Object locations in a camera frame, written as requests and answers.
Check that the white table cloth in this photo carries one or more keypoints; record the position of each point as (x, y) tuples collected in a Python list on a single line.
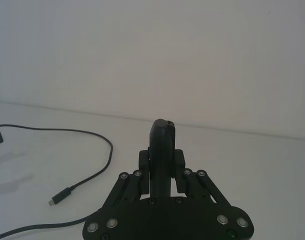
[(255, 175)]

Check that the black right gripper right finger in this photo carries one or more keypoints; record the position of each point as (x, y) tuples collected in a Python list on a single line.
[(192, 185)]

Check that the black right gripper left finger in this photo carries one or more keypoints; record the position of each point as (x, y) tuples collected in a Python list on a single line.
[(158, 155)]

